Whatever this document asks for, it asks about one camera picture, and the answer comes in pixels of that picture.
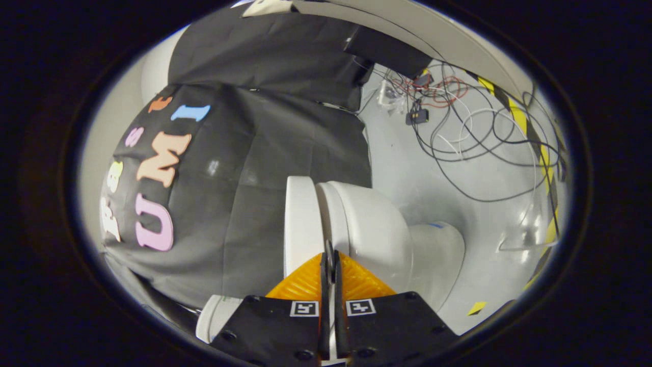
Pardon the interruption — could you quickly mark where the yellow black hazard tape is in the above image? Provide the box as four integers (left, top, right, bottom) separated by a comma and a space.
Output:
476, 75, 562, 292

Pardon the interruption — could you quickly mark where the white toilet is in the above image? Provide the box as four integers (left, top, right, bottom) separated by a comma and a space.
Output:
196, 181, 465, 343

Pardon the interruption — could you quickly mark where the tangle of floor cables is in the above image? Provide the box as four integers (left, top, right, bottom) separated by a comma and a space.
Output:
357, 60, 567, 203

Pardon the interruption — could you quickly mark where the white toilet lid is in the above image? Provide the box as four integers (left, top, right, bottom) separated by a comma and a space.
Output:
284, 176, 327, 278

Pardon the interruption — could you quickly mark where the clear plastic item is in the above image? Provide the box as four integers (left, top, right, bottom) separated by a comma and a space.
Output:
378, 81, 406, 111

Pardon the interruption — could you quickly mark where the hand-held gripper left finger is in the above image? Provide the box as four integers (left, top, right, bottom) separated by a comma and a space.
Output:
210, 251, 329, 367

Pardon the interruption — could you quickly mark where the black backdrop cloth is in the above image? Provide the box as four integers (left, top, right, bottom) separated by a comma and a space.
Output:
99, 3, 433, 332

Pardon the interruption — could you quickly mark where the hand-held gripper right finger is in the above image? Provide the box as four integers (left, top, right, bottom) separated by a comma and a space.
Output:
334, 250, 459, 363

